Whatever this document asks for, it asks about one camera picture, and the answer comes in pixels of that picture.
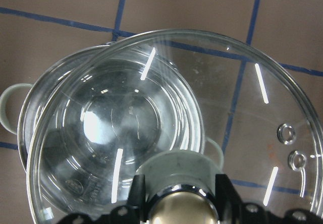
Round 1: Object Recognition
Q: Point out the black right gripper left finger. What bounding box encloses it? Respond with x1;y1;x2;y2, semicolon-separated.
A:
59;175;146;223

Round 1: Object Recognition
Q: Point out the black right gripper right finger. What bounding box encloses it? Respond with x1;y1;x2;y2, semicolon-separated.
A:
216;174;322;223

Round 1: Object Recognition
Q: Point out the glass pot lid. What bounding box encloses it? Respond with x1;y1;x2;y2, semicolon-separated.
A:
26;28;323;224

